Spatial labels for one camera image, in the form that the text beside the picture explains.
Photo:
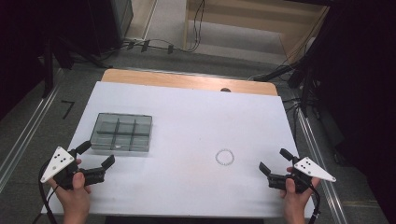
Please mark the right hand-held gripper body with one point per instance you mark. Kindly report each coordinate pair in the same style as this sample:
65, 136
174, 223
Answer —
299, 180

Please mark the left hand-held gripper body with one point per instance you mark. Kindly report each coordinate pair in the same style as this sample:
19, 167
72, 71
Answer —
67, 175

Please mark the clear plastic compartment box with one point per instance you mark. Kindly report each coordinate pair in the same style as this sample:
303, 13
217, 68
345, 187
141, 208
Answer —
123, 132

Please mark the person's right hand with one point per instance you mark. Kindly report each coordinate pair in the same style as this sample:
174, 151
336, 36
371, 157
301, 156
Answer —
294, 202

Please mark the person's left hand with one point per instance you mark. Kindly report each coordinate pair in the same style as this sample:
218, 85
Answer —
76, 199

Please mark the white table cover board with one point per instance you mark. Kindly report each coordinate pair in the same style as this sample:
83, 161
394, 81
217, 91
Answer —
186, 124

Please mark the grey cabinet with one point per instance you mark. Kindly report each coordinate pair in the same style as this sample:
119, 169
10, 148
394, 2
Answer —
123, 15

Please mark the light wooden shelf unit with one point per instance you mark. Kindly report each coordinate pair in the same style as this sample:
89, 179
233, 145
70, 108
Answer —
249, 18

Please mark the aluminium floor rail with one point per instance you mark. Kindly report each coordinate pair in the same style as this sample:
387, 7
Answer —
28, 133
320, 174

